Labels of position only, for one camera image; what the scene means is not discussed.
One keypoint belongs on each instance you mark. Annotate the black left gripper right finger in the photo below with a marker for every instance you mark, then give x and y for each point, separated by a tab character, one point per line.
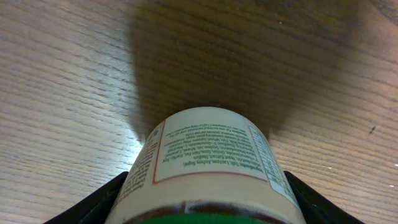
316	208

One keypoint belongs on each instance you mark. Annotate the green lid jar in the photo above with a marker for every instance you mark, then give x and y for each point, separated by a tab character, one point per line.
209	165

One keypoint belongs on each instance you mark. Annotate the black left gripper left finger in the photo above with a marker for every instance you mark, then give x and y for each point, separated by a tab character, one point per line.
95	208

